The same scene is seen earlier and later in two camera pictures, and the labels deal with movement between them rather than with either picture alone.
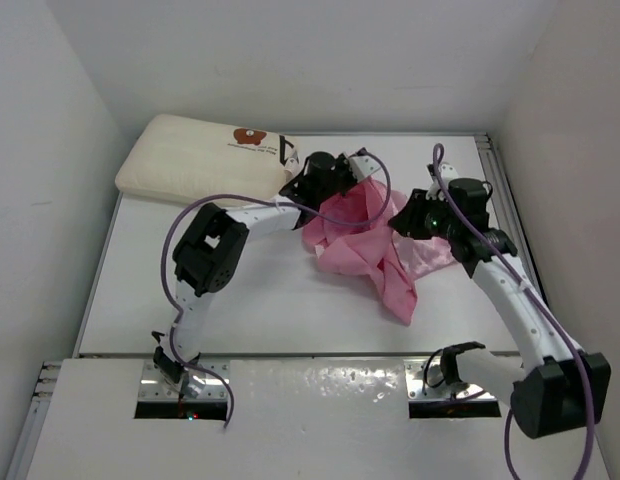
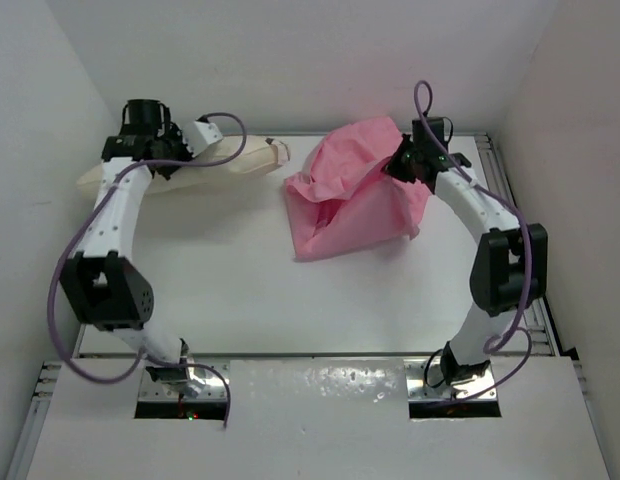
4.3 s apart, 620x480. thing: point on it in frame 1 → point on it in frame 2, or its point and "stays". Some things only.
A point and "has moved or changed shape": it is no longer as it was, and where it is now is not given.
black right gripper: [406, 220] → [392, 165]
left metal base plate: [196, 385] stays
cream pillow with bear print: [187, 159] has moved or changed shape
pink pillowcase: [351, 232] has moved or changed shape
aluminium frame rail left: [34, 420] stays
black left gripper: [343, 162] → [176, 134]
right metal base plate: [426, 382] stays
